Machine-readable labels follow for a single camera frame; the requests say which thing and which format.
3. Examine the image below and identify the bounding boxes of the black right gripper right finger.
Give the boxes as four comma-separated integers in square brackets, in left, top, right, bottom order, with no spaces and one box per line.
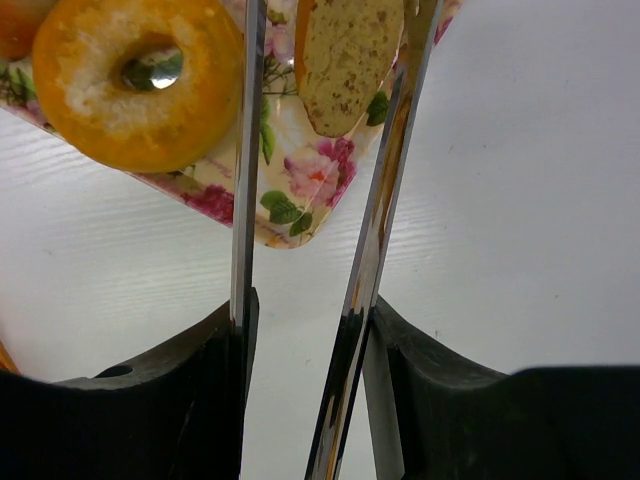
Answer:
[363,300,639,479]

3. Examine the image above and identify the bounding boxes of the glazed ring donut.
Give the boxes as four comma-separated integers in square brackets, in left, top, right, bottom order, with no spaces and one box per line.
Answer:
[32,1,243,173]

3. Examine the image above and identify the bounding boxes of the oval bread slice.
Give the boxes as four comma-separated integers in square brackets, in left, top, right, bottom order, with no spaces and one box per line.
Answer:
[294,0,404,138]

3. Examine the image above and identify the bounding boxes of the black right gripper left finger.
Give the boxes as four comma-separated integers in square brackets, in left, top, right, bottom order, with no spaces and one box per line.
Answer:
[1,294,259,479]

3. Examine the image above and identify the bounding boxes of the stainless steel tongs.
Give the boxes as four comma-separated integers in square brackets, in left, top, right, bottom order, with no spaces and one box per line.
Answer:
[229,0,446,480]

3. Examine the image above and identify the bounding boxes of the orange patterned placemat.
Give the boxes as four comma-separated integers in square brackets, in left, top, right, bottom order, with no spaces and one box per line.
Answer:
[0,342,20,374]

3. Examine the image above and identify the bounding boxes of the orange bread roll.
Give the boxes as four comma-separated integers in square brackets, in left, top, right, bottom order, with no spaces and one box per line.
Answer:
[0,0,57,60]

